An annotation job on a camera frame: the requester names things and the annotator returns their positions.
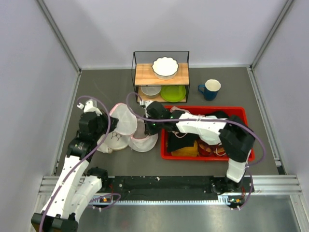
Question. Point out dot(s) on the pink bra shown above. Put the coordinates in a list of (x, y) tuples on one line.
[(174, 108)]

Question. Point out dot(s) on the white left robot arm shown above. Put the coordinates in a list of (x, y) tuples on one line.
[(69, 199)]

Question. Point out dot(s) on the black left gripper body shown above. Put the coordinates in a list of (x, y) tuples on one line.
[(106, 120)]

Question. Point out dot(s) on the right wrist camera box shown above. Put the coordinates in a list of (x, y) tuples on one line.
[(145, 104)]

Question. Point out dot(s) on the aluminium frame rail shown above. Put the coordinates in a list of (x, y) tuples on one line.
[(265, 185)]

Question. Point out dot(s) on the black wire wooden shelf rack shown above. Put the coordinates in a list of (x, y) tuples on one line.
[(142, 73)]

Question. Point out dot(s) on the blue mug white interior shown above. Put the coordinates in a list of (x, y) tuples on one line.
[(210, 89)]

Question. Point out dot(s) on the white scalloped bowl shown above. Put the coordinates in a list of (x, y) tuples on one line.
[(165, 68)]

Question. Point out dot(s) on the white mesh laundry bag pink zipper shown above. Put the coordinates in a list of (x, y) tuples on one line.
[(133, 127)]

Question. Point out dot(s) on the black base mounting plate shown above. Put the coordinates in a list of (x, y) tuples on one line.
[(175, 188)]

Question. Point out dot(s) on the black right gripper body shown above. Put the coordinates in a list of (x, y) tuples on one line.
[(154, 127)]

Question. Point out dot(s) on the cream mesh laundry bag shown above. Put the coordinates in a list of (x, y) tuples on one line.
[(113, 142)]

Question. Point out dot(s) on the grey metal bowl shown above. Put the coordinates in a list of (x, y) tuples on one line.
[(151, 91)]

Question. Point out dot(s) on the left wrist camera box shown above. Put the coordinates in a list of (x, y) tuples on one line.
[(90, 106)]

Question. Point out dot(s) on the black garment in bin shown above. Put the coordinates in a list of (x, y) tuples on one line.
[(174, 143)]

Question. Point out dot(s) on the white bra in bin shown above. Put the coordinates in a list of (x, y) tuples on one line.
[(210, 141)]

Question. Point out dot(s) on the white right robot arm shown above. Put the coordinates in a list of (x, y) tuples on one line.
[(235, 137)]

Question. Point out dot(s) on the green plate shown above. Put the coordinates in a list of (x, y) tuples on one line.
[(173, 93)]

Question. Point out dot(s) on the red plastic bin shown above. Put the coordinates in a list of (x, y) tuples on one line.
[(200, 151)]

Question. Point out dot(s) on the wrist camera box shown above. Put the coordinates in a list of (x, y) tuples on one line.
[(145, 104), (90, 106)]

